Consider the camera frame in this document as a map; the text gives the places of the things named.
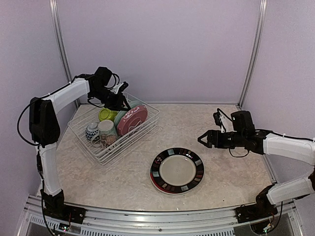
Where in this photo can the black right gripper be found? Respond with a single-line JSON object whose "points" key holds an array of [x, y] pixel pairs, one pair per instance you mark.
{"points": [[211, 133]]}

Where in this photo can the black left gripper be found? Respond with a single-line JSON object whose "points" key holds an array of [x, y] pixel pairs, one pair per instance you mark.
{"points": [[117, 104]]}

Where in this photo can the light teal flower plate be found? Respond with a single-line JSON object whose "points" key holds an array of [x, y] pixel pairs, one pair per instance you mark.
{"points": [[121, 114]]}

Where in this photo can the pink dotted scalloped plate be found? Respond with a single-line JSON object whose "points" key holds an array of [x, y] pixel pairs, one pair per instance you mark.
{"points": [[132, 119]]}

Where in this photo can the black rimmed striped plate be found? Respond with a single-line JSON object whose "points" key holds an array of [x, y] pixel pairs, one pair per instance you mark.
{"points": [[178, 166]]}

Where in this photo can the red teal floral plate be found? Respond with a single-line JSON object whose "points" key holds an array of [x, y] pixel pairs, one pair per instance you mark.
{"points": [[161, 185]]}

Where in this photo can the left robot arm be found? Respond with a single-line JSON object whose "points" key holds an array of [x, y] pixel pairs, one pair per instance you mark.
{"points": [[103, 85]]}

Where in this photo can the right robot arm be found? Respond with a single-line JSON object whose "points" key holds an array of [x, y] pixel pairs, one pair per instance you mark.
{"points": [[265, 142]]}

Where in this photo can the lime green bowl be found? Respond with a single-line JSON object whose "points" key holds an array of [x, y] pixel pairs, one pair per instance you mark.
{"points": [[107, 114]]}

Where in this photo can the seashell print mug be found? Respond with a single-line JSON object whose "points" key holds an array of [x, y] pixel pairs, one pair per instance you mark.
{"points": [[107, 135]]}

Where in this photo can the blue white patterned cup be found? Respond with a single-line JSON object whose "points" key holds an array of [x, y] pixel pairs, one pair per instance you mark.
{"points": [[91, 131]]}

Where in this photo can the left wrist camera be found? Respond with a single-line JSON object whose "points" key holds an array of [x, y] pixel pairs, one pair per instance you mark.
{"points": [[119, 88]]}

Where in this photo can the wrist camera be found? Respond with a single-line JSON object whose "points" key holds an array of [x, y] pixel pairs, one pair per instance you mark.
{"points": [[119, 88], [223, 121]]}

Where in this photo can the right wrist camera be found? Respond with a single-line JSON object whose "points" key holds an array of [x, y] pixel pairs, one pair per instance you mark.
{"points": [[223, 121]]}

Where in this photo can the white wire dish rack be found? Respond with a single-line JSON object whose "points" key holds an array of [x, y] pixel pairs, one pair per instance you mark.
{"points": [[88, 114]]}

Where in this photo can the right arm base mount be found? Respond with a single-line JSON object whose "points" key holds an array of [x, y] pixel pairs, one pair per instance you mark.
{"points": [[260, 209]]}

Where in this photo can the right aluminium corner post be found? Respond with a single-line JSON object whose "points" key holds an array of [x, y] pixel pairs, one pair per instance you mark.
{"points": [[254, 52]]}

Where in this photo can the aluminium corner post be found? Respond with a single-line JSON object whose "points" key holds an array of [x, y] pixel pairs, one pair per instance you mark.
{"points": [[254, 52], [59, 38]]}

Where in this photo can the left aluminium corner post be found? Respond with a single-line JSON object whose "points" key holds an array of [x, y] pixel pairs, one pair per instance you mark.
{"points": [[59, 38]]}

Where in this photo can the aluminium front rail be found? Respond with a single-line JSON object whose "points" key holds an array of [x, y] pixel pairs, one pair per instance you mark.
{"points": [[112, 222]]}

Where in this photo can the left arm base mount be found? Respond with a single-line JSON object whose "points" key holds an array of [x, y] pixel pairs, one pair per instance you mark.
{"points": [[54, 206]]}

